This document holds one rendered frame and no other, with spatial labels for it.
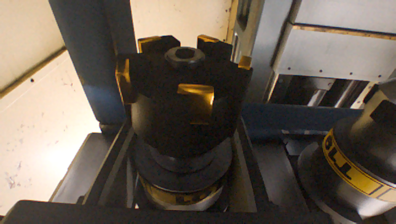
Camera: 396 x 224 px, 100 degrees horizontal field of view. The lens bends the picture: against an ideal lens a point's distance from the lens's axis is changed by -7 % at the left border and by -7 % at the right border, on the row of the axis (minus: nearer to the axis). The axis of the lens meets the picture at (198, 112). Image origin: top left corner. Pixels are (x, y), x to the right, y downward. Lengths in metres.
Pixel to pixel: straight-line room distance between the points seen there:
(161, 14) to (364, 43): 0.87
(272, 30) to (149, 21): 0.63
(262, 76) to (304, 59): 0.16
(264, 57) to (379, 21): 0.38
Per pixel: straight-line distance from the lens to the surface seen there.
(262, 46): 0.74
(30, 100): 0.67
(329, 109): 0.21
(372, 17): 0.84
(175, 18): 1.05
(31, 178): 0.71
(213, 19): 1.04
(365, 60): 0.91
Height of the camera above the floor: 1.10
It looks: 41 degrees up
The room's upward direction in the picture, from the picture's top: 176 degrees counter-clockwise
